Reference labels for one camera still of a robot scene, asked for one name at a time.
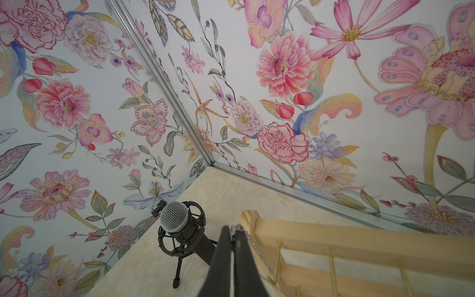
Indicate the black microphone with mesh head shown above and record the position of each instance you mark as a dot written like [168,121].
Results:
[185,226]

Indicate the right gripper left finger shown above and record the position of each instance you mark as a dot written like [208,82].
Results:
[218,280]

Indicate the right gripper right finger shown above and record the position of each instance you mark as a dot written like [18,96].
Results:
[247,280]

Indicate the wooden jewelry display stand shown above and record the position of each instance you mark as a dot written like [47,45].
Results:
[299,258]

